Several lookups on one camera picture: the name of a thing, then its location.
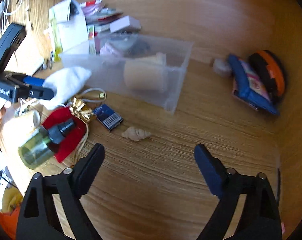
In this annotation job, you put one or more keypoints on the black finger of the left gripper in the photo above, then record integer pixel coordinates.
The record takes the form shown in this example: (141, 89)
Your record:
(35, 92)

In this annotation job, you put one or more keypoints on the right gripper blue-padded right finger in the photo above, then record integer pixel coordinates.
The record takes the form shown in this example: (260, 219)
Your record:
(260, 218)

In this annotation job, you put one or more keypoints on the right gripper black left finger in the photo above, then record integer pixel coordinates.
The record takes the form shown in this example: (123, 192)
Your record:
(38, 218)

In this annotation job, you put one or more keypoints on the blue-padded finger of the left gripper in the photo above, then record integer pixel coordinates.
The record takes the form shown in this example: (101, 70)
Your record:
(33, 81)

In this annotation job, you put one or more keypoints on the white cloth bundle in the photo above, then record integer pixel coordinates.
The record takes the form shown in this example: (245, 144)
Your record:
(65, 83)

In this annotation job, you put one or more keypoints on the green glass dropper bottle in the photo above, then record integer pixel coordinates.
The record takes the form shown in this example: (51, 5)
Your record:
(44, 143)

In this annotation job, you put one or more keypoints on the red velvet gold-trim pouch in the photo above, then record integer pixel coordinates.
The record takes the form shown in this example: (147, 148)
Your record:
(81, 115)

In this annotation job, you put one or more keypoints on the blue Max staples box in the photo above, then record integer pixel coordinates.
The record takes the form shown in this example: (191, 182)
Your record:
(107, 117)

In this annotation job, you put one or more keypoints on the beige plastic lidded cup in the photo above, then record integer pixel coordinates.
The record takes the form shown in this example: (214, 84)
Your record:
(147, 73)

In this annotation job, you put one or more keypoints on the cream lotion tube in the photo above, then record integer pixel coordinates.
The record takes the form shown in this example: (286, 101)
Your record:
(14, 131)

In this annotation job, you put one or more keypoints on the yellow-green spray bottle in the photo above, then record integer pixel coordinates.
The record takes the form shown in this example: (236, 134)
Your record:
(54, 40)

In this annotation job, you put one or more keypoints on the fruit print carton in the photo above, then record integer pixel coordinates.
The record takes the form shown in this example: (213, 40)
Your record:
(91, 33)

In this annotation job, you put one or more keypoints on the white paper document stand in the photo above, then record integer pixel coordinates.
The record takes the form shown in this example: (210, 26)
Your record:
(69, 24)

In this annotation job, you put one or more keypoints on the pink round compact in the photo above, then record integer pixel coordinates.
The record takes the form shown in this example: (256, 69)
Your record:
(110, 52)

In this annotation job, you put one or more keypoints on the stack of packets and cards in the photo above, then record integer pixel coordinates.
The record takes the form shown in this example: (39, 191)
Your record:
(99, 15)

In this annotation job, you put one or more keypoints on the white bowl in bin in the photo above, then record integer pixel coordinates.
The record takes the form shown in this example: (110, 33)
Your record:
(123, 42)

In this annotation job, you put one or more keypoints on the spiral seashell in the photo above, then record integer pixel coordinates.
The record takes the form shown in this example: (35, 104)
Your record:
(135, 134)

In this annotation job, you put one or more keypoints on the translucent plastic storage bin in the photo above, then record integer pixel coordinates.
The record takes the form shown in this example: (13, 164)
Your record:
(108, 74)

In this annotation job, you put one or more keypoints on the small white cardboard box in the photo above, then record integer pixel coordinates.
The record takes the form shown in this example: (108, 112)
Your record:
(126, 23)

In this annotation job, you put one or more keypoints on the blue fabric pouch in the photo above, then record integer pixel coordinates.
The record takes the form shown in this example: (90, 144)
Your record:
(249, 88)

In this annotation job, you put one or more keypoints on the black orange round case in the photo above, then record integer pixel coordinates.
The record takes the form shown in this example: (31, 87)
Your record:
(271, 72)

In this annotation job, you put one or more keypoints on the small white round container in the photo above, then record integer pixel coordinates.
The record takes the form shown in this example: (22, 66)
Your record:
(222, 68)

